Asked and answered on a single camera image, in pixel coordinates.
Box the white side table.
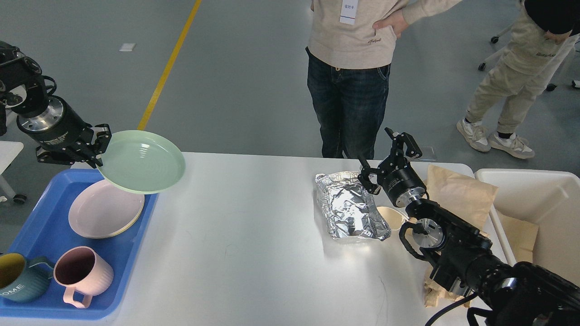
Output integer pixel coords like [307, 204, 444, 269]
[0, 141, 27, 204]

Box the blue mug yellow inside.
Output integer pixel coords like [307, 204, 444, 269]
[0, 253, 55, 303]

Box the crumpled aluminium foil bag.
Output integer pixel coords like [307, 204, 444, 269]
[314, 171, 392, 241]

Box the green plate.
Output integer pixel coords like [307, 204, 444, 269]
[97, 130, 186, 194]

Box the brown paper in bin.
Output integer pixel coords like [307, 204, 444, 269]
[497, 212, 539, 263]

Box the person in khaki trousers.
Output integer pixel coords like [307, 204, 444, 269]
[456, 0, 580, 159]

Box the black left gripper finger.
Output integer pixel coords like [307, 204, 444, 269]
[84, 124, 112, 157]
[36, 147, 103, 168]

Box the pink ribbed mug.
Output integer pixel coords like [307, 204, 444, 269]
[53, 246, 114, 309]

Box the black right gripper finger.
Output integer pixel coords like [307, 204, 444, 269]
[357, 155, 382, 195]
[385, 127, 423, 161]

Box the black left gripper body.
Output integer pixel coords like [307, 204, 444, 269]
[17, 96, 93, 157]

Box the crumpled brown paper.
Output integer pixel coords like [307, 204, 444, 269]
[423, 265, 464, 307]

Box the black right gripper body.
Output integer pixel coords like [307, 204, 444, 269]
[377, 156, 426, 208]

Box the small cream cup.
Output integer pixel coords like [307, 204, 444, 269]
[377, 206, 409, 231]

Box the white plastic bin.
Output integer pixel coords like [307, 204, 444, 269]
[475, 168, 580, 284]

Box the brown paper bag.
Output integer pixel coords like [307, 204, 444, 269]
[426, 164, 498, 230]

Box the blue plastic tray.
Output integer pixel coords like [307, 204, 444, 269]
[0, 169, 158, 320]

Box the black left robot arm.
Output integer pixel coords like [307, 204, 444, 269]
[0, 43, 112, 168]

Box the pink plate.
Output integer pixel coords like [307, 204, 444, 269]
[68, 180, 145, 239]

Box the person in beige sweater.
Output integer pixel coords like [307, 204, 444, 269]
[306, 0, 458, 159]

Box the white office chair base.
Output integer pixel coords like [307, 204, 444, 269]
[478, 23, 579, 91]

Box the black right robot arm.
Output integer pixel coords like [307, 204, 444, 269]
[358, 128, 580, 326]

